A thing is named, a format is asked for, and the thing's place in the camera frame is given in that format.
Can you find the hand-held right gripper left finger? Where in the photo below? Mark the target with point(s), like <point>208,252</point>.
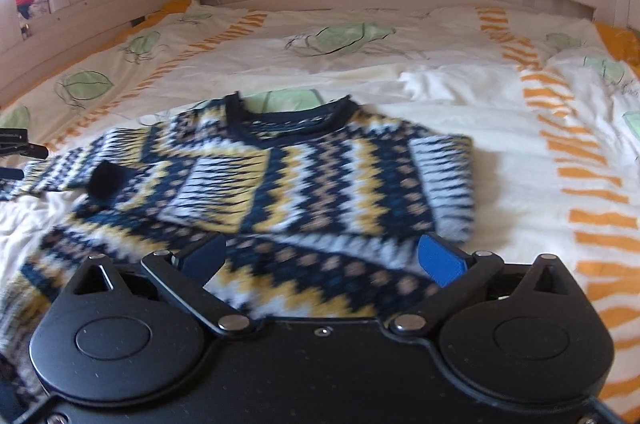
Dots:
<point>206,260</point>

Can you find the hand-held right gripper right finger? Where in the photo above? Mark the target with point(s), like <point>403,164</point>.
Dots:
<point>441,261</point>

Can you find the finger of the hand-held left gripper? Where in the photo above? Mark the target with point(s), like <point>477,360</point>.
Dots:
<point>11,174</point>
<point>20,144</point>

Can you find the navy yellow white patterned sweater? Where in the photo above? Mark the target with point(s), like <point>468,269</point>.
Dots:
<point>310,184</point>

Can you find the pile of red and white clothes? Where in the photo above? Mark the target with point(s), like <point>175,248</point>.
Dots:
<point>31,1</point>

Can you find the white leaf print bed cover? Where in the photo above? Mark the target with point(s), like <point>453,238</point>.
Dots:
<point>450,68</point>

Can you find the orange bed sheet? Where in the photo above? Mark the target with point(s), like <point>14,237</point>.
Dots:
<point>622,46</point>

